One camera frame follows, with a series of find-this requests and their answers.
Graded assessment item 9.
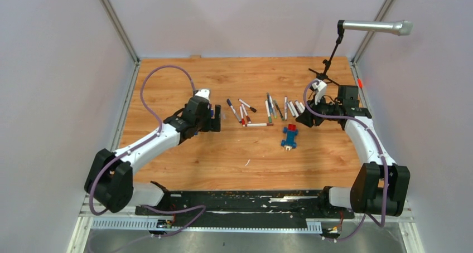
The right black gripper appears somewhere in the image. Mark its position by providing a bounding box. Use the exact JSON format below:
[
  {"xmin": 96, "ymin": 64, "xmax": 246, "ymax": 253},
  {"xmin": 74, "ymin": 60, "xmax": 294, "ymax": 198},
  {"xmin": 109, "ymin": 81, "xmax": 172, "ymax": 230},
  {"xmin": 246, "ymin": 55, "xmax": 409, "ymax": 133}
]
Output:
[{"xmin": 296, "ymin": 94, "xmax": 341, "ymax": 128}]

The orange cap marker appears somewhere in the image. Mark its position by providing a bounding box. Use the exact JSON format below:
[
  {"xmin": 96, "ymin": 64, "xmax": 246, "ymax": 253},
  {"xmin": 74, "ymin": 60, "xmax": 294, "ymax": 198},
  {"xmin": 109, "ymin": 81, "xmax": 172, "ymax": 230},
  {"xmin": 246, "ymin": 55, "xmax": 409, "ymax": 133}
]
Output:
[{"xmin": 298, "ymin": 103, "xmax": 305, "ymax": 112}]

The purple tip white marker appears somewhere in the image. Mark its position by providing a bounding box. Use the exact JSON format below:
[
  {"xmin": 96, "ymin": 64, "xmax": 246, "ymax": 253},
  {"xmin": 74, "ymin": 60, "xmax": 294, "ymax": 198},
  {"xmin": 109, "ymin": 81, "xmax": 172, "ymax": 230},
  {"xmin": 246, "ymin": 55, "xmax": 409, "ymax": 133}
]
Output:
[{"xmin": 289, "ymin": 101, "xmax": 299, "ymax": 118}]

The purple cap marker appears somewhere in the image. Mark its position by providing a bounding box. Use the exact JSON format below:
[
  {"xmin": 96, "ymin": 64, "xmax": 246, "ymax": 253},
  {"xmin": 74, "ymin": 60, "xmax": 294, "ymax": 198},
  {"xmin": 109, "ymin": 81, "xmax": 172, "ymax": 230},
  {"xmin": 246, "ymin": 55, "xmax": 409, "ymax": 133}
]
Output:
[{"xmin": 284, "ymin": 96, "xmax": 288, "ymax": 121}]

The dark green cap pen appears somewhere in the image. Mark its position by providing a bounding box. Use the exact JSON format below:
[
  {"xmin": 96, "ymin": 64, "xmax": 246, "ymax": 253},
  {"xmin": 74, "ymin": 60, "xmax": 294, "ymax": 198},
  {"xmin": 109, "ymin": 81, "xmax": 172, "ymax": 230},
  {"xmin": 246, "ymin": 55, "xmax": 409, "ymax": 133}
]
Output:
[{"xmin": 273, "ymin": 100, "xmax": 285, "ymax": 121}]

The clear cap grey pen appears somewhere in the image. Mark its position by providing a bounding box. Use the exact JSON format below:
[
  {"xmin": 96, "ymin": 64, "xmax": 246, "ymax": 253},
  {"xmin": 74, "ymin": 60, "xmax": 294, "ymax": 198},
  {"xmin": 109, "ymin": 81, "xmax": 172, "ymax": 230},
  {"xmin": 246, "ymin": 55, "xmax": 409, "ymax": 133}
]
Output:
[{"xmin": 266, "ymin": 93, "xmax": 274, "ymax": 115}]

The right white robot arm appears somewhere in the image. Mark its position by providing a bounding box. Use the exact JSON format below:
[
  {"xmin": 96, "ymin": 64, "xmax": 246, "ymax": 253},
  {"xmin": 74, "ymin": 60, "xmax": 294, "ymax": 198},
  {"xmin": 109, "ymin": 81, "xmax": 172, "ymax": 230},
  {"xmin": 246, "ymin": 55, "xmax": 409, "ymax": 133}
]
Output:
[{"xmin": 296, "ymin": 80, "xmax": 411, "ymax": 218}]

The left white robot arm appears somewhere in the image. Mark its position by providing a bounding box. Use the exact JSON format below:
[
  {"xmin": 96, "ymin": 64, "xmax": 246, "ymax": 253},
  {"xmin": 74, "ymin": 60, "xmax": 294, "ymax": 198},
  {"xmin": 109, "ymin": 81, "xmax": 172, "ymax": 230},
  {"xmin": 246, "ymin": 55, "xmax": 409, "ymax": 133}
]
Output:
[{"xmin": 84, "ymin": 89, "xmax": 221, "ymax": 216}]

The dark red cap marker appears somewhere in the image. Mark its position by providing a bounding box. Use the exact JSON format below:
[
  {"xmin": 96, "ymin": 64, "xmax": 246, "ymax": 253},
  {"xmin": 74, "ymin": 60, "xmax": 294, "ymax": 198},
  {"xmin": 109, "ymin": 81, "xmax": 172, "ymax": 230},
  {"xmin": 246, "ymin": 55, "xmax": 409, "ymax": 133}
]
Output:
[{"xmin": 241, "ymin": 104, "xmax": 251, "ymax": 124}]

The blue red toy robot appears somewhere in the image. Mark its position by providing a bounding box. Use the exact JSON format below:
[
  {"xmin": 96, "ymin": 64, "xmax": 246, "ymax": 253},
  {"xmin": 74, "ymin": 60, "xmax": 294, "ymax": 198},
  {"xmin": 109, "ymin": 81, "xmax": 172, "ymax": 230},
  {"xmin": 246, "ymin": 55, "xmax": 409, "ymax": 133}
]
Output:
[{"xmin": 281, "ymin": 124, "xmax": 298, "ymax": 150}]

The brown cap marker horizontal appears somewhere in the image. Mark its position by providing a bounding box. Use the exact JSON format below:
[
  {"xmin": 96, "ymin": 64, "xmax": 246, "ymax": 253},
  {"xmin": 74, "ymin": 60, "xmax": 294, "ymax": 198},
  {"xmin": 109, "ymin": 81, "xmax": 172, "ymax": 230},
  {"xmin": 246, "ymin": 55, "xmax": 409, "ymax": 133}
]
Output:
[{"xmin": 243, "ymin": 123, "xmax": 274, "ymax": 127}]

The black microphone tripod stand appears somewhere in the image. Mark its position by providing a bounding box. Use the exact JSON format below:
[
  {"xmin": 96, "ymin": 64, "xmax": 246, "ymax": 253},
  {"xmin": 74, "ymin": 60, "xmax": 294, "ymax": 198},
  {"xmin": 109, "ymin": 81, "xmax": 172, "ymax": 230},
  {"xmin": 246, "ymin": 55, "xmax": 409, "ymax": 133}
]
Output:
[{"xmin": 309, "ymin": 20, "xmax": 345, "ymax": 86}]

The silver microphone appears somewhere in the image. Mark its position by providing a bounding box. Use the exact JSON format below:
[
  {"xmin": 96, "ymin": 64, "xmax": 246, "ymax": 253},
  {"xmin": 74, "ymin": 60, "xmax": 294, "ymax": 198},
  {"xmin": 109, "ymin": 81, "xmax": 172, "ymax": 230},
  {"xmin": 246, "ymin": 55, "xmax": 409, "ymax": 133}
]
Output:
[{"xmin": 337, "ymin": 20, "xmax": 413, "ymax": 36}]

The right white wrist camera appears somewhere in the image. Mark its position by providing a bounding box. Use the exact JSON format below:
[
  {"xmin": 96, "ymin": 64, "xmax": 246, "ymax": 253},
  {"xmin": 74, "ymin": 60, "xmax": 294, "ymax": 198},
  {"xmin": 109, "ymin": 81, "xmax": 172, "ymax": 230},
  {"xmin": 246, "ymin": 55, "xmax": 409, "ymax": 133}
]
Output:
[{"xmin": 311, "ymin": 79, "xmax": 327, "ymax": 105}]

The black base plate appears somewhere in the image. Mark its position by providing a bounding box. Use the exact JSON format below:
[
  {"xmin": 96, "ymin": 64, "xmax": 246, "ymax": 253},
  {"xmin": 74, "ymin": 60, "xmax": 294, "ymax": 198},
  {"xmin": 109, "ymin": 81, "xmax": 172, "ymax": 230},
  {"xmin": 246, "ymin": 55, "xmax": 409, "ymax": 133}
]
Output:
[{"xmin": 156, "ymin": 189, "xmax": 355, "ymax": 228}]

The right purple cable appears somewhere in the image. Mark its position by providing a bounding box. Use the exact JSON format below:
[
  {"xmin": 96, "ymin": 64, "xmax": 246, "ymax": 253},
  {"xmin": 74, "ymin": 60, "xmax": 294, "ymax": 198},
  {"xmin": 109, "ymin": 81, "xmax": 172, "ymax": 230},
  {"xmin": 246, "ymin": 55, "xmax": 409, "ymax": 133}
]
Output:
[{"xmin": 303, "ymin": 79, "xmax": 389, "ymax": 243}]

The grey slotted cable duct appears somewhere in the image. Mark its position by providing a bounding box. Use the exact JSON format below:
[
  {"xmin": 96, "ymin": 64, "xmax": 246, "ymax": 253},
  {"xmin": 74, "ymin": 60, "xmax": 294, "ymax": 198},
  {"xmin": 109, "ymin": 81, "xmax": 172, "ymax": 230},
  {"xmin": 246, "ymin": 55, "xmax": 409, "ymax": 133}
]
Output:
[{"xmin": 91, "ymin": 217, "xmax": 322, "ymax": 234}]

